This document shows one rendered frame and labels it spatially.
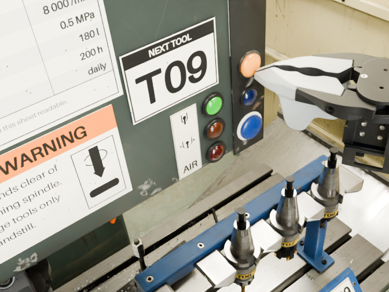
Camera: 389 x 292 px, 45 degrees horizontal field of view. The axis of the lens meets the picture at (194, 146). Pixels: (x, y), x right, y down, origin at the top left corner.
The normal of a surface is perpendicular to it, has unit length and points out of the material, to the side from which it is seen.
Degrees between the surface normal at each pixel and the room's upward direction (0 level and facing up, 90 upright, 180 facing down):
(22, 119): 90
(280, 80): 42
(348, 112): 90
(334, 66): 0
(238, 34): 90
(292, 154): 24
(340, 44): 90
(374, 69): 0
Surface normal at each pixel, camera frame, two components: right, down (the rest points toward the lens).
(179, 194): -0.08, -0.75
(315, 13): -0.80, 0.44
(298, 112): -0.44, 0.62
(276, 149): -0.40, -0.50
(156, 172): 0.59, 0.50
